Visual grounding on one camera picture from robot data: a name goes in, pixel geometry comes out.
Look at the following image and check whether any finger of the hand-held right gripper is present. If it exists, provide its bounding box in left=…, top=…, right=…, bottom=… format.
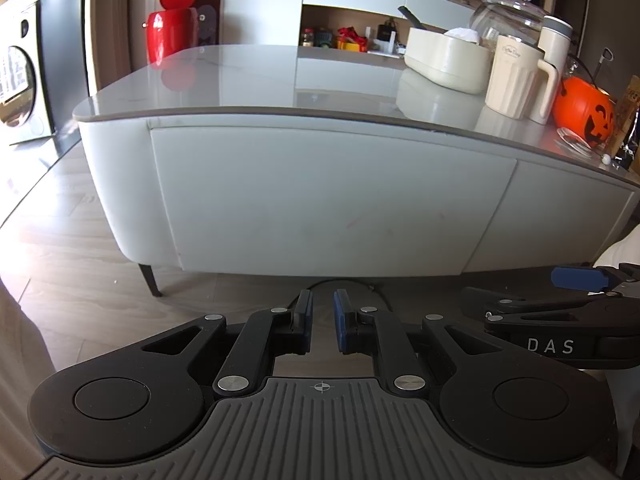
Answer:
left=461, top=286, right=628, bottom=325
left=551, top=261, right=640, bottom=297

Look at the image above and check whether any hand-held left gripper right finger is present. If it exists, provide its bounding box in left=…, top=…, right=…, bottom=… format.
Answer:
left=333, top=289, right=501, bottom=397

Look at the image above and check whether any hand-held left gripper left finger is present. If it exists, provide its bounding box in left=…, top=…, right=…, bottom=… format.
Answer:
left=142, top=289, right=314, bottom=397

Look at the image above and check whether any white cloth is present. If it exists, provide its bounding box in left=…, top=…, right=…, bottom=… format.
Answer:
left=592, top=224, right=640, bottom=293

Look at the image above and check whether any white kitchen island cabinet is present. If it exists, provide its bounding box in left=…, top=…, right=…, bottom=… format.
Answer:
left=72, top=44, right=640, bottom=297

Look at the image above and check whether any clear plastic lid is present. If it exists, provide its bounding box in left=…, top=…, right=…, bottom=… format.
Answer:
left=555, top=127, right=604, bottom=157

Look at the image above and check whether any shiny foil packet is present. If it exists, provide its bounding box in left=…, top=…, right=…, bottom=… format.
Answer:
left=612, top=110, right=640, bottom=172

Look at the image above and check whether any orange pumpkin bucket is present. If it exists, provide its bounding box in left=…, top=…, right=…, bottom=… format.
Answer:
left=552, top=55, right=617, bottom=149

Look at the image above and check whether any brown paper bag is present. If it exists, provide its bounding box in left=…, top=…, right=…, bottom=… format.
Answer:
left=607, top=75, right=640, bottom=162

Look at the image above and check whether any cream ribbed pitcher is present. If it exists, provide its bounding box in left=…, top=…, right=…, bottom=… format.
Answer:
left=484, top=34, right=559, bottom=126

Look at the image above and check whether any cream thermos grey lid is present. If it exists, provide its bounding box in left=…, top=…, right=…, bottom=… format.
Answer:
left=538, top=15, right=574, bottom=92

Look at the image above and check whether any cream oval container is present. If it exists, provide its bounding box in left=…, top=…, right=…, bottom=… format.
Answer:
left=403, top=27, right=494, bottom=95

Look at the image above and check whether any white tissue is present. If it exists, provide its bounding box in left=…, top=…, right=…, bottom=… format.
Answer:
left=442, top=27, right=482, bottom=44

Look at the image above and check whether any glass jar with lid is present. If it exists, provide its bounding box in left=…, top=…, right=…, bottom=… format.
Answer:
left=469, top=0, right=545, bottom=49

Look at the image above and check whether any red yellow toy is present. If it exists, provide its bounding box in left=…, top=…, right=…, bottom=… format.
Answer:
left=335, top=26, right=369, bottom=53

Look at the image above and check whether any black device white stand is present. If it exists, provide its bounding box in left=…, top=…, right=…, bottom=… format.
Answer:
left=367, top=17, right=406, bottom=56

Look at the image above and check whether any red lidded bin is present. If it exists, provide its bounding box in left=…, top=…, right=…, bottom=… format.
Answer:
left=145, top=0, right=200, bottom=68

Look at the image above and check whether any white washing machine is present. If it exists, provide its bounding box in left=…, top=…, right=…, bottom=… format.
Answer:
left=0, top=0, right=54, bottom=147

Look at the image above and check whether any black cable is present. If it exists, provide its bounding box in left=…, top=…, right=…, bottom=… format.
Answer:
left=287, top=279, right=397, bottom=312

